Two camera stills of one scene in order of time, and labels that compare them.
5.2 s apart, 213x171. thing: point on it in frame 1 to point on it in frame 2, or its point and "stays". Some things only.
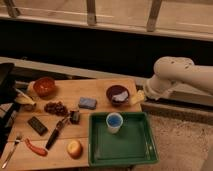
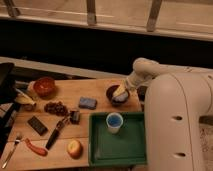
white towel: [122, 97] stays
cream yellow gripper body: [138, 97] to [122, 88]
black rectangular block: [37, 126] stays
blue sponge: [87, 103] stays
